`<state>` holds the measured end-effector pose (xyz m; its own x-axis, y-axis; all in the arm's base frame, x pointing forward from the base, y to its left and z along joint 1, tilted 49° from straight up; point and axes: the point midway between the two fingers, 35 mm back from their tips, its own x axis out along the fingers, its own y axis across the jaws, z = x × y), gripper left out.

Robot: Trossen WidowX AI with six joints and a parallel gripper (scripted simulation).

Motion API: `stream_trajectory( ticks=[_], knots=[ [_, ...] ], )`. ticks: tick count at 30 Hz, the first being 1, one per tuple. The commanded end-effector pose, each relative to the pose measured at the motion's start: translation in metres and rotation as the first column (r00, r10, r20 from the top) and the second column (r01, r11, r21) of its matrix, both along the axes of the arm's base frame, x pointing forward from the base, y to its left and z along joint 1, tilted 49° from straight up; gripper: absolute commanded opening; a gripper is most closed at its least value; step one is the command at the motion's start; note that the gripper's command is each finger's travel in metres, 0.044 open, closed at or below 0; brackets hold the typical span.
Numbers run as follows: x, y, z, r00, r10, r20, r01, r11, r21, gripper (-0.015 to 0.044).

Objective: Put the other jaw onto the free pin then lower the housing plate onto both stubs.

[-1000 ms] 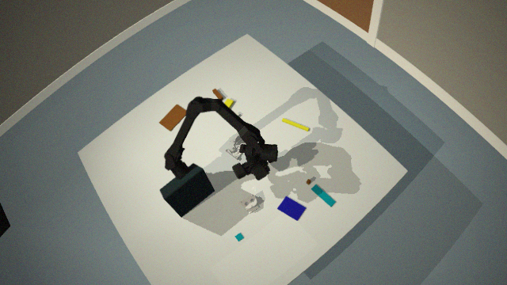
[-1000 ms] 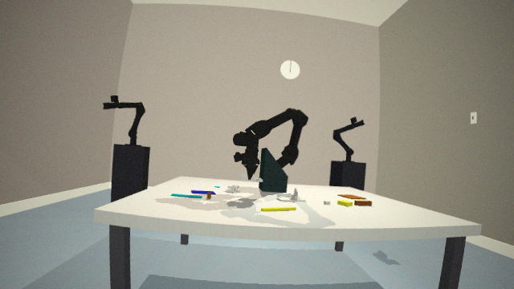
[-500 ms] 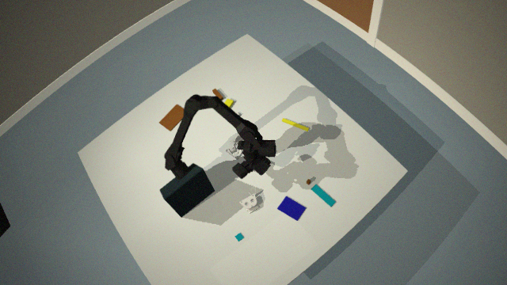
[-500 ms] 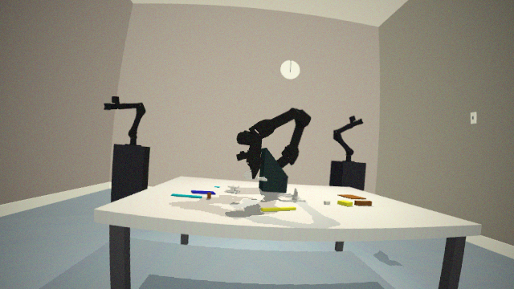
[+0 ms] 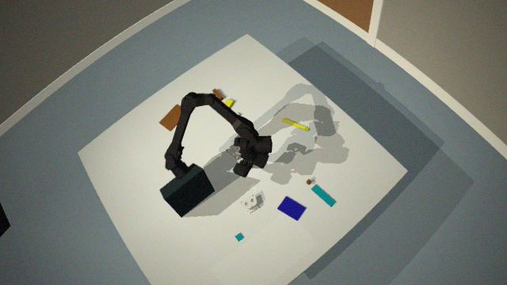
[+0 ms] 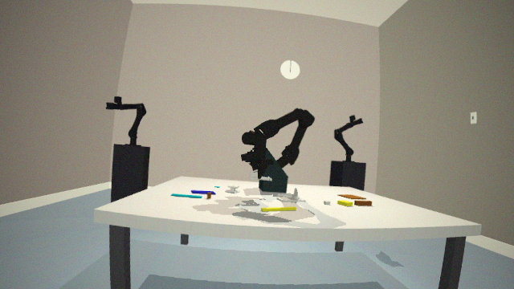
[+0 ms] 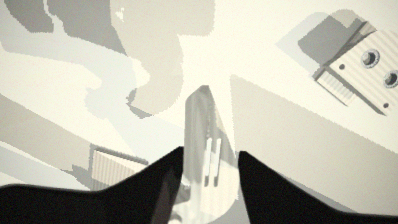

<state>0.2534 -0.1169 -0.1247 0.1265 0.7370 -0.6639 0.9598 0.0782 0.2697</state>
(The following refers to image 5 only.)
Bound brown flat bar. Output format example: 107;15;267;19
212;89;224;101

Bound brown flat rectangular plate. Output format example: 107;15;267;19
159;105;181;131

